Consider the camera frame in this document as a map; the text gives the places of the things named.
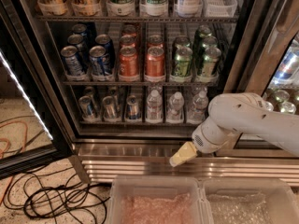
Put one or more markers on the closed right fridge door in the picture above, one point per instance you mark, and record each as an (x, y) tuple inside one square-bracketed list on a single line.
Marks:
[(269, 30)]

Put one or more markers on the orange can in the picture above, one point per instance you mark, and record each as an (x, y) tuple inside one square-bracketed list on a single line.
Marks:
[(128, 62), (155, 41), (129, 29), (127, 41), (155, 62)]

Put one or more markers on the green can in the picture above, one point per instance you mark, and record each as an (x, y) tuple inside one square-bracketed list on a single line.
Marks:
[(209, 42), (181, 41), (210, 60), (182, 62), (202, 31)]

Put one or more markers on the front right green can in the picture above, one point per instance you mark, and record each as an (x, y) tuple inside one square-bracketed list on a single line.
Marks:
[(210, 60)]

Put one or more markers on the middle right orange can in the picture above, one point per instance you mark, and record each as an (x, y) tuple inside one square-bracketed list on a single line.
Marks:
[(155, 41)]

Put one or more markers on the clear bin pink wrap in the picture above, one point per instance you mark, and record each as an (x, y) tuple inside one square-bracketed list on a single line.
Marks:
[(154, 200)]

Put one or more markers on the middle left orange can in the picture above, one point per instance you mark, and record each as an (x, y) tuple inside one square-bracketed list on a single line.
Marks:
[(127, 41)]

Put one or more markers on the rear orange can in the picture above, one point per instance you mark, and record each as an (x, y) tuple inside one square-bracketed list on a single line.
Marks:
[(129, 29)]

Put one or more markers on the empty white shelf tray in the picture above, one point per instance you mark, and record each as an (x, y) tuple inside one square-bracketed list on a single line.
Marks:
[(220, 8)]

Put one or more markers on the middle left blue can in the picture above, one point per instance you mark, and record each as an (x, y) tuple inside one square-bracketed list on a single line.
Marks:
[(79, 42)]

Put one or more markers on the blue can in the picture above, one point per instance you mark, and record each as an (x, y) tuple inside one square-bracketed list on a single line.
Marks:
[(73, 61), (100, 61), (106, 42), (81, 29), (79, 42)]

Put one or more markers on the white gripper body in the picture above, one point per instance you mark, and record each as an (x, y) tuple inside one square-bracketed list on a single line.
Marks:
[(203, 139)]

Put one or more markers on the stainless steel display fridge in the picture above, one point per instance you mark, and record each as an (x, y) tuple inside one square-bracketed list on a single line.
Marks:
[(102, 149)]

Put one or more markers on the bottom left slim can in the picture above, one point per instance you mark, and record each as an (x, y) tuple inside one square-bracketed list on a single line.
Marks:
[(87, 107)]

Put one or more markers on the front left blue can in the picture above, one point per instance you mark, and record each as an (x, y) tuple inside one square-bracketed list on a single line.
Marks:
[(73, 61)]

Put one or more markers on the front left orange can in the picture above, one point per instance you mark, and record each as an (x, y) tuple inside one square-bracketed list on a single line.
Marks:
[(128, 62)]

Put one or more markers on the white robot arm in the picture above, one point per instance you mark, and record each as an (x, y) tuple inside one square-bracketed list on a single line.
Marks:
[(231, 114)]

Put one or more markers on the rear green can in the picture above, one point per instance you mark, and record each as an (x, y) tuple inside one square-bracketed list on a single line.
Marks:
[(202, 31)]

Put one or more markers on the front right orange can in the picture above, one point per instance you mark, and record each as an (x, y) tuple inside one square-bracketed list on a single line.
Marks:
[(155, 62)]

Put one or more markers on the rear blue can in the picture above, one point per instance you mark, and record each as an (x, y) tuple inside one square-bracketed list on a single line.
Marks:
[(81, 29)]

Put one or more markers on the middle right green can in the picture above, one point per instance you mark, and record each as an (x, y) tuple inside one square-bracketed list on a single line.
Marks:
[(209, 42)]

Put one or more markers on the open glass fridge door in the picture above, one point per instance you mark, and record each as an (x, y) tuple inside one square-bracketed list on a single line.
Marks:
[(19, 57)]

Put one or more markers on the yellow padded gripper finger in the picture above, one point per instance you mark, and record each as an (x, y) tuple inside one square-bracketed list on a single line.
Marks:
[(186, 153)]

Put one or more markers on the front left green can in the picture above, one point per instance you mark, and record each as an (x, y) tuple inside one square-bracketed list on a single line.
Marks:
[(182, 62)]

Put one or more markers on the middle left green can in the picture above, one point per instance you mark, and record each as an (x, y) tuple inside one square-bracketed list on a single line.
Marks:
[(181, 41)]

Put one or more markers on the water bottle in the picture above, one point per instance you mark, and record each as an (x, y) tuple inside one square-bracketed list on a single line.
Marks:
[(154, 105), (175, 107), (198, 108)]

